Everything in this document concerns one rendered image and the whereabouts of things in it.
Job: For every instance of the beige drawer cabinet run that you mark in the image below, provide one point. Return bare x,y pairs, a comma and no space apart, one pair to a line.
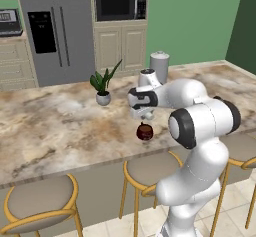
15,64

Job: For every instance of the grey double-door fridge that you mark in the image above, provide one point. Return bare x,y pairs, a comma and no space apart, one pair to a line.
56,31

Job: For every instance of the beige tall cupboard unit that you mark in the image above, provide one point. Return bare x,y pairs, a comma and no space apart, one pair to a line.
120,44

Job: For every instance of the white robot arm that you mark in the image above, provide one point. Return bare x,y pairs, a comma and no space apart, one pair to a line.
200,154

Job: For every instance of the grey lidded canister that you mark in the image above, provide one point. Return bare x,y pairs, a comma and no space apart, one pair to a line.
159,66

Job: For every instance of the white marshmallow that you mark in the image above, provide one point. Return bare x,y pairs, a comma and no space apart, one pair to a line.
148,116

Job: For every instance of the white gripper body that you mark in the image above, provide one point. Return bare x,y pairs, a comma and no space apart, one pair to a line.
139,113

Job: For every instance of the yellow stool with grey seat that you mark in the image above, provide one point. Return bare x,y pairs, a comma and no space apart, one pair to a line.
150,172
235,151
40,204
250,187

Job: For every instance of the black toaster oven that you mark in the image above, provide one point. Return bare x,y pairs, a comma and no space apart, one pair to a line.
9,22

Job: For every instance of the black microwave oven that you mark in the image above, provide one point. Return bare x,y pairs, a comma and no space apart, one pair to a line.
120,4

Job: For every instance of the green plant in grey pot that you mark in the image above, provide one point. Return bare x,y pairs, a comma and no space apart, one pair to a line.
102,88

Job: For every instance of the dark red cup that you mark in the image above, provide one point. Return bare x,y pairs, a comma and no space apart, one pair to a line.
144,132

